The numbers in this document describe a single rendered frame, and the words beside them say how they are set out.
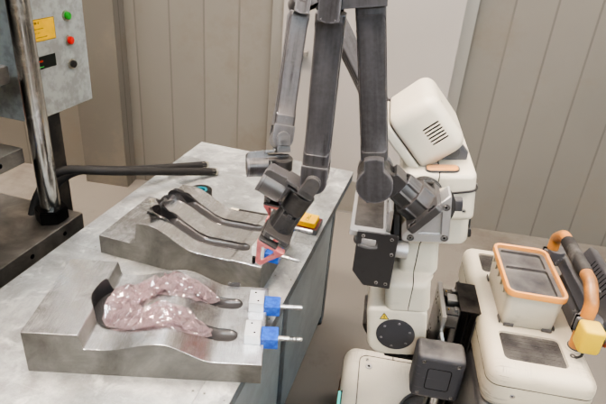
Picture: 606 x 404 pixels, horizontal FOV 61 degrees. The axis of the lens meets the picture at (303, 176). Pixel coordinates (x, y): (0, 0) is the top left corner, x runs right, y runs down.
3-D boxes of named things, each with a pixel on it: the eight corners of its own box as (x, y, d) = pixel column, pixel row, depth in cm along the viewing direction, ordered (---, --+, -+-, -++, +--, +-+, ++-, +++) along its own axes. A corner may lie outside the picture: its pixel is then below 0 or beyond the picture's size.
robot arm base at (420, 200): (443, 210, 104) (438, 184, 114) (415, 184, 102) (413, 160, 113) (411, 235, 107) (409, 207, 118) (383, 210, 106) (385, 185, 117)
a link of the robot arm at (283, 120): (316, -11, 136) (307, 2, 147) (295, -15, 135) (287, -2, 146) (293, 150, 136) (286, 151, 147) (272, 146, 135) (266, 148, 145)
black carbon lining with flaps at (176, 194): (266, 231, 155) (267, 204, 150) (245, 260, 141) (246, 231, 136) (163, 207, 163) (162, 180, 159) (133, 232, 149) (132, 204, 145)
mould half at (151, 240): (289, 244, 161) (292, 207, 155) (259, 294, 139) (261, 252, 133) (150, 211, 173) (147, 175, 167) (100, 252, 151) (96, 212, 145)
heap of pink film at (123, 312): (222, 292, 129) (222, 267, 126) (210, 344, 113) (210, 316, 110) (118, 286, 129) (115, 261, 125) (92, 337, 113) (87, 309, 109)
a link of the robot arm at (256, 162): (290, 131, 136) (284, 133, 145) (247, 132, 134) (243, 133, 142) (291, 176, 137) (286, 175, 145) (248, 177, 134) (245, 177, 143)
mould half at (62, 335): (268, 305, 135) (270, 270, 131) (260, 383, 112) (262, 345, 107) (76, 293, 134) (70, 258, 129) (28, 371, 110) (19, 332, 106)
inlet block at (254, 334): (301, 340, 121) (303, 322, 118) (301, 356, 116) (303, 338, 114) (245, 337, 120) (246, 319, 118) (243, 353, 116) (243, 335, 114)
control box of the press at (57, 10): (123, 323, 237) (87, -15, 172) (78, 370, 211) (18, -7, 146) (82, 310, 242) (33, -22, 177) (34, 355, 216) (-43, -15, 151)
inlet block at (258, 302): (301, 309, 130) (303, 292, 128) (301, 323, 126) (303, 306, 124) (250, 307, 130) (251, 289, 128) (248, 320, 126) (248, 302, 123)
